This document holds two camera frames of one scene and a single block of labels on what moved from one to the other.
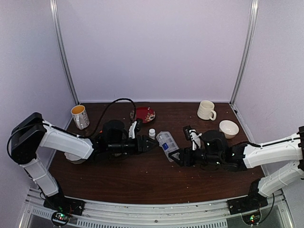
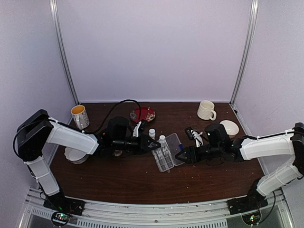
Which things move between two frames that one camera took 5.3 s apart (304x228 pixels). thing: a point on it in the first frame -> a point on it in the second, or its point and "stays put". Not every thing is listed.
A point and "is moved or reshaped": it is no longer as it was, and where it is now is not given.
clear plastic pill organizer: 167,143 is moved or reshaped
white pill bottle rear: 152,133 stays put
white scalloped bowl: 73,158 stays put
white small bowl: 230,128 stays put
